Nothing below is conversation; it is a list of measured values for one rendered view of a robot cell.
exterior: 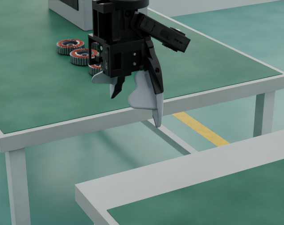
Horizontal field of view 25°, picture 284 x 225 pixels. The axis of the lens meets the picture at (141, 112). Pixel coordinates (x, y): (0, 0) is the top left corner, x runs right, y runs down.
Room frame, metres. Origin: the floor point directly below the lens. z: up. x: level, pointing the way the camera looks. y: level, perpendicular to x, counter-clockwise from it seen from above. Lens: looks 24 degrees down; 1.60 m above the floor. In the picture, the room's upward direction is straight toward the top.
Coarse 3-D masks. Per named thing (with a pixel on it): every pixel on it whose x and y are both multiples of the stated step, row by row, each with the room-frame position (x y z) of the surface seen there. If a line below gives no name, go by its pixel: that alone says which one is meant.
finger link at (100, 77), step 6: (102, 72) 1.02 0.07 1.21; (96, 78) 1.02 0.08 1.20; (102, 78) 1.03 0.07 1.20; (108, 78) 1.03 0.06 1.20; (114, 78) 1.04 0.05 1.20; (120, 78) 1.04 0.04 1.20; (114, 84) 1.04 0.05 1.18; (120, 84) 1.05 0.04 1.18; (114, 90) 1.04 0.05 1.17; (120, 90) 1.05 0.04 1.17; (114, 96) 1.05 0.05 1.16
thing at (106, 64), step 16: (96, 0) 0.97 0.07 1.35; (112, 0) 0.96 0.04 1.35; (144, 0) 0.97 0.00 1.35; (96, 16) 0.98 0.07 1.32; (112, 16) 0.95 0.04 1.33; (128, 16) 0.98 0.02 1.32; (96, 32) 0.97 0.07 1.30; (112, 32) 0.95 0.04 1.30; (128, 32) 0.97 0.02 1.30; (112, 48) 0.93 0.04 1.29; (128, 48) 0.95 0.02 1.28; (144, 48) 0.97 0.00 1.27; (112, 64) 0.94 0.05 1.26; (128, 64) 0.95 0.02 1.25
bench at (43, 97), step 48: (0, 0) 3.31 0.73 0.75; (0, 48) 2.53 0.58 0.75; (48, 48) 2.53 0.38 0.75; (192, 48) 2.53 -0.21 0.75; (0, 96) 2.02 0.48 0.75; (48, 96) 2.02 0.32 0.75; (96, 96) 2.02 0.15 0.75; (192, 96) 2.03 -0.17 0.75; (240, 96) 2.13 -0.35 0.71; (0, 144) 1.71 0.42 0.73
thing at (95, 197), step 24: (240, 144) 1.67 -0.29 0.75; (264, 144) 1.67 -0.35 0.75; (144, 168) 1.53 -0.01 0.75; (168, 168) 1.53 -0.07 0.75; (192, 168) 1.53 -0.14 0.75; (216, 168) 1.53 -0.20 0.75; (240, 168) 1.53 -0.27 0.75; (96, 192) 1.41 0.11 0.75; (120, 192) 1.41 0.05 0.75; (144, 192) 1.41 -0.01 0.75; (96, 216) 1.33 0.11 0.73
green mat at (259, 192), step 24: (264, 168) 1.53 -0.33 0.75; (168, 192) 1.40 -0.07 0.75; (192, 192) 1.40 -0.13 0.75; (216, 192) 1.40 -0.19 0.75; (240, 192) 1.40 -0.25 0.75; (264, 192) 1.40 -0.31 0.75; (120, 216) 1.29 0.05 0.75; (144, 216) 1.29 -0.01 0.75; (168, 216) 1.29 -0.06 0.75; (192, 216) 1.29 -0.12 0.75; (216, 216) 1.29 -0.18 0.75; (240, 216) 1.29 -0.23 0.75; (264, 216) 1.29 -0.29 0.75
